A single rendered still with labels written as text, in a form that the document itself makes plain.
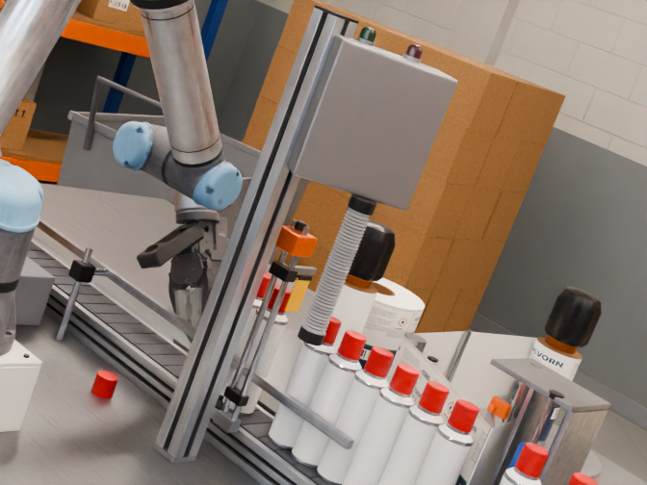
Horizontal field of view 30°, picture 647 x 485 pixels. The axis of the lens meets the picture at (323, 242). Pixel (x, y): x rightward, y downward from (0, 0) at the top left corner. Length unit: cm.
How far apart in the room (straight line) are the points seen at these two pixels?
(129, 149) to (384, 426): 59
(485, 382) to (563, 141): 442
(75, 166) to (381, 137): 272
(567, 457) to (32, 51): 90
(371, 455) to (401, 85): 51
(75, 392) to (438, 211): 348
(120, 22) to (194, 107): 461
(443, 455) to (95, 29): 470
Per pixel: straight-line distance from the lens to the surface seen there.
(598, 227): 641
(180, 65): 170
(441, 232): 531
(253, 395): 185
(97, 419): 181
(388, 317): 223
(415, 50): 166
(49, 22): 170
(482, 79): 513
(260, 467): 179
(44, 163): 621
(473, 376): 216
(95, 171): 420
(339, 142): 159
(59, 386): 188
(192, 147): 177
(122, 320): 209
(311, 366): 176
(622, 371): 634
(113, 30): 620
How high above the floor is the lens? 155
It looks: 12 degrees down
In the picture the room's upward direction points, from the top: 21 degrees clockwise
